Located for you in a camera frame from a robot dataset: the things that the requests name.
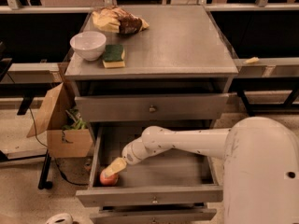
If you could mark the white ceramic bowl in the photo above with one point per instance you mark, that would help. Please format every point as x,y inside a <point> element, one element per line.
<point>89,45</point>

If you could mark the black table leg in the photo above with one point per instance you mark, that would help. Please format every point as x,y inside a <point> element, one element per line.
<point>44,183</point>

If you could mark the green items in box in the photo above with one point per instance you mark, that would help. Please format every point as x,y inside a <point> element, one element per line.
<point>74,120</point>

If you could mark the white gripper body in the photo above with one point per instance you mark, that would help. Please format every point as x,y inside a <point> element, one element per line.
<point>128,157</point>

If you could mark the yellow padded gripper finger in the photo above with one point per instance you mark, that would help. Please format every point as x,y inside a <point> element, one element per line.
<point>115,167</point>

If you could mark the bottom grey drawer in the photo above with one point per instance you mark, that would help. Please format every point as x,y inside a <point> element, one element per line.
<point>153,216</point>

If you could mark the top grey drawer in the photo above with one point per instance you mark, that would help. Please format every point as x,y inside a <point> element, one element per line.
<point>151,107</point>

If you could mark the open middle grey drawer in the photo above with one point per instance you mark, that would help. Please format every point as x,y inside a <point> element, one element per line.
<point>178,173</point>

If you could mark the white helmet on floor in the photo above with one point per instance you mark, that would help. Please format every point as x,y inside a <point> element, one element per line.
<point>63,218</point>

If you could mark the cardboard box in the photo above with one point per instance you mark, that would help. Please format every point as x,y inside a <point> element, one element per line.
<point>51,119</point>

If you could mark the red apple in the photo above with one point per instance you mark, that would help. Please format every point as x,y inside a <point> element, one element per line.
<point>108,180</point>

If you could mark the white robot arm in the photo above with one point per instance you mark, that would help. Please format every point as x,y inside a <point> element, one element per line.
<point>260,166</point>

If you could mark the green yellow sponge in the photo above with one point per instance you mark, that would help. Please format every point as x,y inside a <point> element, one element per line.
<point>113,57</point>

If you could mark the small yellow scrap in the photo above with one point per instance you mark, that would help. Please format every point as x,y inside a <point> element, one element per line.
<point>251,60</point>

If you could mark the grey drawer cabinet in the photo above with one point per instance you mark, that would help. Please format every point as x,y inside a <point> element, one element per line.
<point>180,53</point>

